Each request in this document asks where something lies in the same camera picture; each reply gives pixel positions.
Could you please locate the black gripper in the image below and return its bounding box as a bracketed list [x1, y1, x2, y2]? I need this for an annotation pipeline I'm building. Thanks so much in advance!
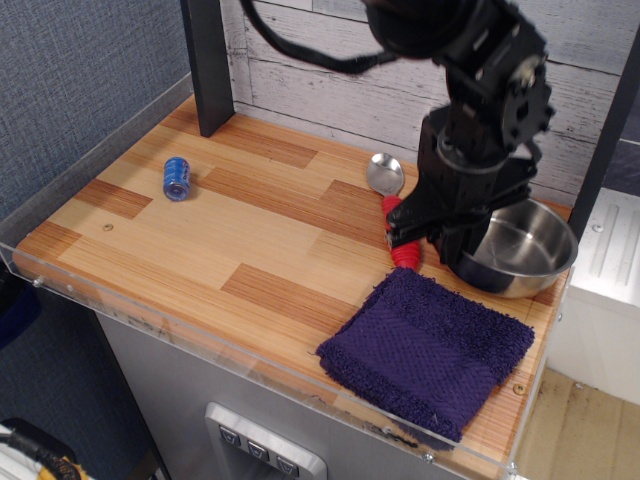
[386, 105, 541, 265]

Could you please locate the stainless steel pan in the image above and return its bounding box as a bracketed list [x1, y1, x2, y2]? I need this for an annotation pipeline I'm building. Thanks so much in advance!
[450, 199, 578, 298]

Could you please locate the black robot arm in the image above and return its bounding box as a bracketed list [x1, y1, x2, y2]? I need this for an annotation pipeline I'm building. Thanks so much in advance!
[366, 1, 554, 266]

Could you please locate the purple folded towel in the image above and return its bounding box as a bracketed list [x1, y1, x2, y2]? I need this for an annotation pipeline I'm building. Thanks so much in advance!
[317, 268, 535, 442]

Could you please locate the white metal side cabinet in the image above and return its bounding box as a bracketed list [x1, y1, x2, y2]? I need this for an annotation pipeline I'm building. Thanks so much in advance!
[547, 188, 639, 404]

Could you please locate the small blue can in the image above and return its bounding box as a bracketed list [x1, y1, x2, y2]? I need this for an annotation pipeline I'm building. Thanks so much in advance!
[163, 157, 191, 202]

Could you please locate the silver cabinet with button panel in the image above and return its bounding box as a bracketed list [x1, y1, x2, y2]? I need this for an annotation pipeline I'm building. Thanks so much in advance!
[99, 315, 506, 479]

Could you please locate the red handled metal spoon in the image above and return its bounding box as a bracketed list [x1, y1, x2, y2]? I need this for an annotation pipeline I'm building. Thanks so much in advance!
[366, 153, 422, 271]

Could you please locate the dark right vertical post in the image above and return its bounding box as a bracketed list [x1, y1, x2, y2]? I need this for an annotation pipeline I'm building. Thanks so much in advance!
[568, 30, 639, 241]

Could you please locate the dark vertical post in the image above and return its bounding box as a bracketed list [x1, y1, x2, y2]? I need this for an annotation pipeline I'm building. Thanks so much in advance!
[568, 30, 639, 241]
[180, 0, 235, 138]

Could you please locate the black braided cable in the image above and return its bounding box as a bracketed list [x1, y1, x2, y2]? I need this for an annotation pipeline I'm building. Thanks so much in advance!
[238, 0, 401, 76]

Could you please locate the dark left vertical post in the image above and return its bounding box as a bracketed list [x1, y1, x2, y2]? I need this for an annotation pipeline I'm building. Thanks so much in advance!
[180, 0, 235, 138]

